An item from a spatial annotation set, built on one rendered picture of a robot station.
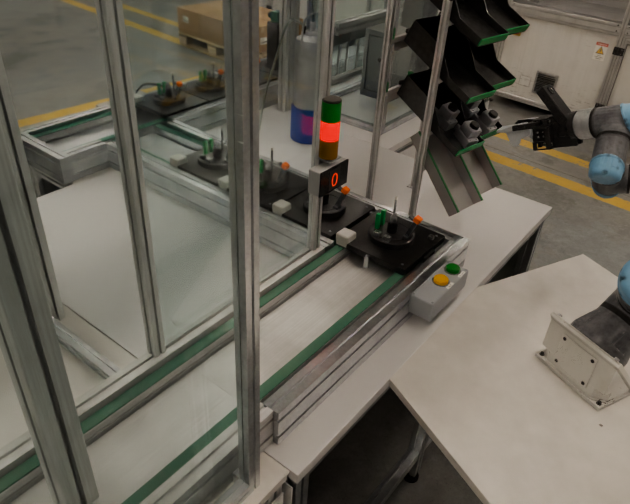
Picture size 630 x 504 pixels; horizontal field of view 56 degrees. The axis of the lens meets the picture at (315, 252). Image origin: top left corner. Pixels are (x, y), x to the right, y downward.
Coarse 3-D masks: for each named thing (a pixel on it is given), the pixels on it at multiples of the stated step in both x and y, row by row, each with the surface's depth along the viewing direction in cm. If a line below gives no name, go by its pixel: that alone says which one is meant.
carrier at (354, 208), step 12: (336, 192) 198; (324, 204) 187; (348, 204) 192; (360, 204) 192; (324, 216) 183; (336, 216) 185; (348, 216) 186; (360, 216) 186; (324, 228) 179; (336, 228) 179; (348, 228) 182
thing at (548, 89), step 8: (544, 88) 152; (552, 88) 153; (544, 96) 153; (552, 96) 152; (552, 104) 152; (560, 104) 152; (552, 112) 152; (560, 112) 151; (568, 112) 152; (560, 120) 152
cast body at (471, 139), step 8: (472, 120) 178; (456, 128) 181; (464, 128) 176; (472, 128) 175; (480, 128) 177; (456, 136) 180; (464, 136) 177; (472, 136) 176; (464, 144) 178; (472, 144) 178
